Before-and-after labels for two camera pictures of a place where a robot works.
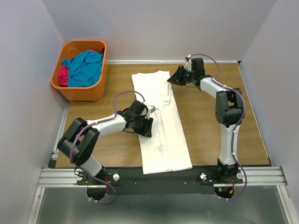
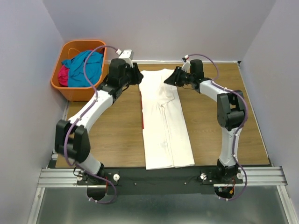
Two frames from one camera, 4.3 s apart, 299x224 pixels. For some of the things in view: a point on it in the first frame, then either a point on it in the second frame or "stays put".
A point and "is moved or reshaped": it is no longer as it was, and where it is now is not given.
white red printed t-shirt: [167, 150] is moved or reshaped
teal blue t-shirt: [84, 68] stays put
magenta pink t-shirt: [63, 75] stays put
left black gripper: [142, 126] to [133, 74]
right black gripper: [182, 76] stays put
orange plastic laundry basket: [68, 49] stays put
